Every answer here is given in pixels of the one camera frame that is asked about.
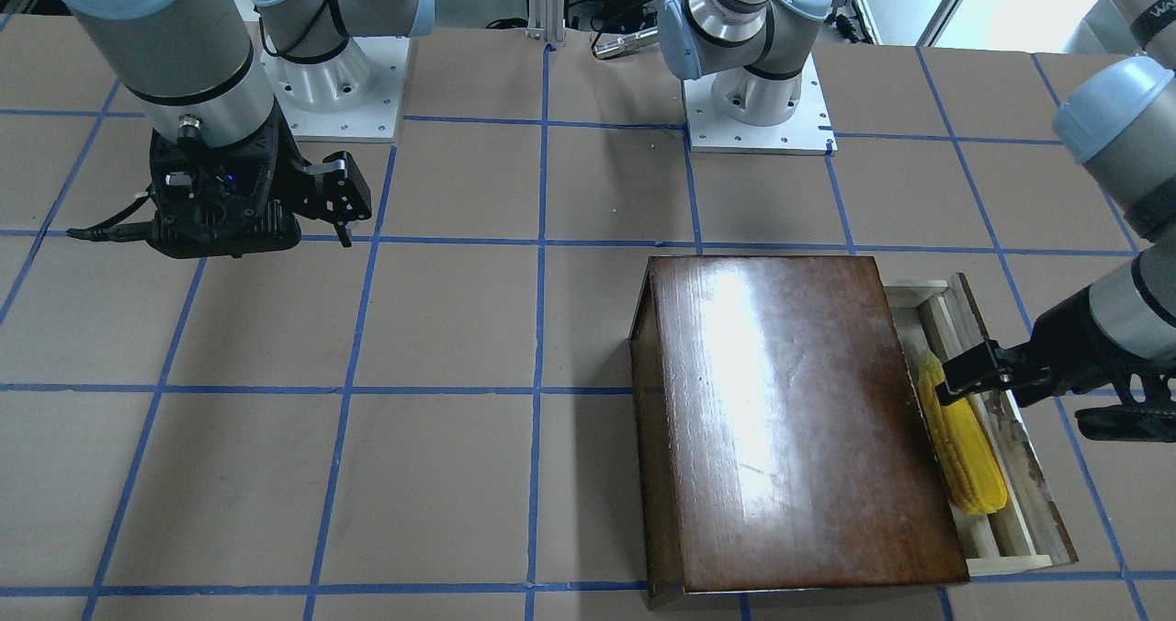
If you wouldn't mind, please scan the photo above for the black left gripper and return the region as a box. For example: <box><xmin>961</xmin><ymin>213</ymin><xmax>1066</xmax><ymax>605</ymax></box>
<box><xmin>935</xmin><ymin>287</ymin><xmax>1160</xmax><ymax>409</ymax></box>

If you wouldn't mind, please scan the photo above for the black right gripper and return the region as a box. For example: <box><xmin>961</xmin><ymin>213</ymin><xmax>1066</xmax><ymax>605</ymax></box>
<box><xmin>248</xmin><ymin>129</ymin><xmax>373</xmax><ymax>248</ymax></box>

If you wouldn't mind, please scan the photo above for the light wood drawer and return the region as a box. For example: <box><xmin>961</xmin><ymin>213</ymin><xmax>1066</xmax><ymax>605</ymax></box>
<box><xmin>886</xmin><ymin>274</ymin><xmax>1080</xmax><ymax>577</ymax></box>

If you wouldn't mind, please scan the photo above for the yellow corn cob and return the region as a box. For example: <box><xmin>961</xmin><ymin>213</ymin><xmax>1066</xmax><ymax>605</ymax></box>
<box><xmin>916</xmin><ymin>352</ymin><xmax>1011</xmax><ymax>515</ymax></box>

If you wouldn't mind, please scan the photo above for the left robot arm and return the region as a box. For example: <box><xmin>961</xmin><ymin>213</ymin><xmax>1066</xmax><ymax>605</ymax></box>
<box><xmin>659</xmin><ymin>0</ymin><xmax>1172</xmax><ymax>409</ymax></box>

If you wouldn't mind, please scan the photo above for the dark wooden drawer cabinet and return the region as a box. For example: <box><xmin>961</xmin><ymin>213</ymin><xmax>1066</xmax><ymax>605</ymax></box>
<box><xmin>628</xmin><ymin>255</ymin><xmax>970</xmax><ymax>609</ymax></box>

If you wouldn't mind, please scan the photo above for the silver cylinder tool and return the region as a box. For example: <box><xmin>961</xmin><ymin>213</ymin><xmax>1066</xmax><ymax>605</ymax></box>
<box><xmin>592</xmin><ymin>28</ymin><xmax>659</xmax><ymax>61</ymax></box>

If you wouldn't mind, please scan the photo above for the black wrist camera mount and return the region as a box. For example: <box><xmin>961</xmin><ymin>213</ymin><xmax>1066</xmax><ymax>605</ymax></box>
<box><xmin>67</xmin><ymin>107</ymin><xmax>301</xmax><ymax>258</ymax></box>

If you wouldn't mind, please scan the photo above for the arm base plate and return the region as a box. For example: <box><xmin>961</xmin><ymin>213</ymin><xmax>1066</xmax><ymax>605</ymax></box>
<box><xmin>261</xmin><ymin>38</ymin><xmax>412</xmax><ymax>143</ymax></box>
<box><xmin>682</xmin><ymin>55</ymin><xmax>838</xmax><ymax>155</ymax></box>

